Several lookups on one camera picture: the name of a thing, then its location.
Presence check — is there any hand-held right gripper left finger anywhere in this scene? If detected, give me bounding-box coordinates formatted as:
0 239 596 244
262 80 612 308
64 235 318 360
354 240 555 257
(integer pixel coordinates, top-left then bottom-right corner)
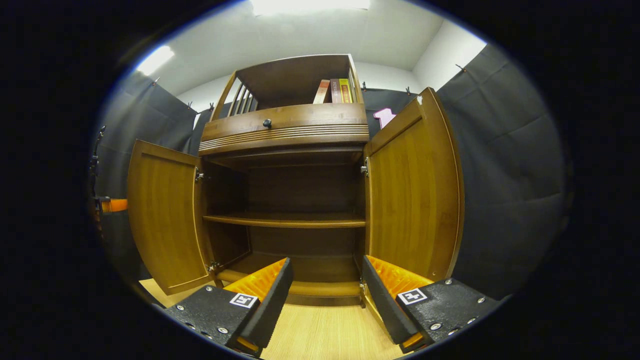
164 257 296 357

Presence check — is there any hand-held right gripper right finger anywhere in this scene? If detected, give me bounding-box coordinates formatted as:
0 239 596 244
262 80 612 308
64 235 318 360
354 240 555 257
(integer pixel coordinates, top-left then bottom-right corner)
361 254 501 355

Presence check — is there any wooden shoe cabinet door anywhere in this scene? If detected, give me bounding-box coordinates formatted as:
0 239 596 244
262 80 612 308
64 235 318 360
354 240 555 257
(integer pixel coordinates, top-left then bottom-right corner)
364 87 466 282
126 139 216 296

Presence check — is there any tan book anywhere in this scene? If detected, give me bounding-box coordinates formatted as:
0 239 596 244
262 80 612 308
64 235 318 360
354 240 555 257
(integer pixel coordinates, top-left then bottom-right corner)
313 79 332 105

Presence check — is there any small ceiling light panel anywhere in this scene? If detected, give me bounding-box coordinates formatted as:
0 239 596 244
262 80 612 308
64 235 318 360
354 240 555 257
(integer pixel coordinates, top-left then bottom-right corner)
135 45 176 77

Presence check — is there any large ceiling light panel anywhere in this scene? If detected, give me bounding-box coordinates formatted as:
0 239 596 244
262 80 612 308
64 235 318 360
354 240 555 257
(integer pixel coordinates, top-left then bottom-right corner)
250 0 372 17

